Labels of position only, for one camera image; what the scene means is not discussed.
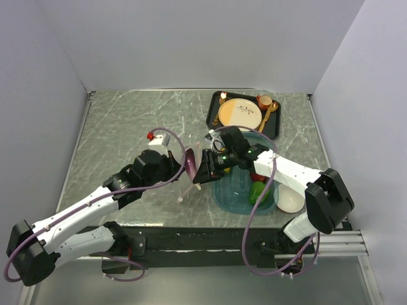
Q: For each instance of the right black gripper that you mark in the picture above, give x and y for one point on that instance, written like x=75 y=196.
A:
x=205 y=175

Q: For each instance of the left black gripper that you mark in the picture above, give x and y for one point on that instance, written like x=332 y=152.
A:
x=173 y=166

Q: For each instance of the purple eggplant toy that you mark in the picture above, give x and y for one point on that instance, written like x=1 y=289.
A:
x=190 y=166

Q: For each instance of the clear zip top bag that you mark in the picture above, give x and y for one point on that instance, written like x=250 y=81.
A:
x=184 y=183

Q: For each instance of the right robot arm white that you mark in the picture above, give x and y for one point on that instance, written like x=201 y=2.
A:
x=326 y=196

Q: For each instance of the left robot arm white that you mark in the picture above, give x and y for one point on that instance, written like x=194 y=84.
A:
x=36 y=251

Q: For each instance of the teal plastic food container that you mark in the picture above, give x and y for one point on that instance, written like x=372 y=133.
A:
x=231 y=193

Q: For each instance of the red apple toy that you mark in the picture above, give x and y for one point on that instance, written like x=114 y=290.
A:
x=258 y=178

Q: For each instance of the green bell pepper toy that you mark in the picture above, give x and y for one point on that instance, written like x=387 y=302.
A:
x=255 y=192

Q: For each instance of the cream orange plate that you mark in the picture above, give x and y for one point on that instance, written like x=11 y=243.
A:
x=241 y=112

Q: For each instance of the gold fork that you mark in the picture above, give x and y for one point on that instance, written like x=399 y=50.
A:
x=222 y=99

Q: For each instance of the white bowl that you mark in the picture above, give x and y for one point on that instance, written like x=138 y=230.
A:
x=289 y=201

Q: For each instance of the orange small cup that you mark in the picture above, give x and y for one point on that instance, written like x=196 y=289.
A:
x=264 y=102

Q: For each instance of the gold spoon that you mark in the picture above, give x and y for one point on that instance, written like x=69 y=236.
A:
x=272 y=108

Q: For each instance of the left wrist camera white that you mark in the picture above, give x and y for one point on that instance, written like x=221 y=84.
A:
x=158 y=143

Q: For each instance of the black base frame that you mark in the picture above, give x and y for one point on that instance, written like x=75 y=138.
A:
x=176 y=247

